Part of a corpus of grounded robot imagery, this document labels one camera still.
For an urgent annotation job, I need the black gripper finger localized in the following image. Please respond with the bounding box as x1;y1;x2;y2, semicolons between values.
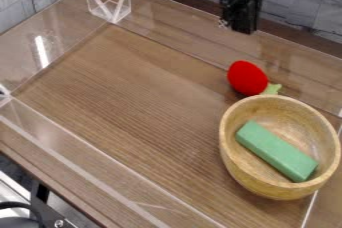
221;5;259;34

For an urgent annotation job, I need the red plush strawberry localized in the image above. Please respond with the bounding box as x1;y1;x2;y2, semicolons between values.
227;60;282;96

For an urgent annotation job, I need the wooden bowl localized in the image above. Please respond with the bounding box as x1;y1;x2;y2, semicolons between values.
219;95;342;201

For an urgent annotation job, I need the green rectangular block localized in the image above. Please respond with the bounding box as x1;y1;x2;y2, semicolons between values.
235;121;318;183

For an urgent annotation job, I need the clear acrylic table enclosure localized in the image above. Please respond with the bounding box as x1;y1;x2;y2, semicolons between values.
0;0;342;228

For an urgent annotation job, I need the black metal table frame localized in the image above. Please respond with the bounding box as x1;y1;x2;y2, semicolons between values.
29;180;92;228

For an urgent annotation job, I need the black cable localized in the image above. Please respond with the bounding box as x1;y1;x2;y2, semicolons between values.
0;200;45;228

